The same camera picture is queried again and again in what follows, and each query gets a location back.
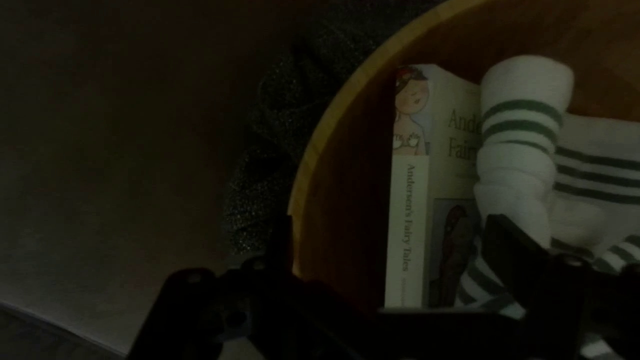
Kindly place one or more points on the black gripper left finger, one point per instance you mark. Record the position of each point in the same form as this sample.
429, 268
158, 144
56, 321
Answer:
278, 243

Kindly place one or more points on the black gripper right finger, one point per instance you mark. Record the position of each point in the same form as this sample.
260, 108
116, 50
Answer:
517, 260

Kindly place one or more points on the fairy tales paperback book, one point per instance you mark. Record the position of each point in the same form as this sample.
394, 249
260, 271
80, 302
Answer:
407, 232

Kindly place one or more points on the round wooden bowl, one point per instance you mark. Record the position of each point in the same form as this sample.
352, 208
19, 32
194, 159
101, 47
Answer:
347, 201

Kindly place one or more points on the white green striped towel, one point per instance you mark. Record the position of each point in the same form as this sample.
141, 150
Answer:
521, 167

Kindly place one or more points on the grey tufted sofa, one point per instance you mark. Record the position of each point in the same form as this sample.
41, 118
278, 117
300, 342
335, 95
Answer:
101, 167

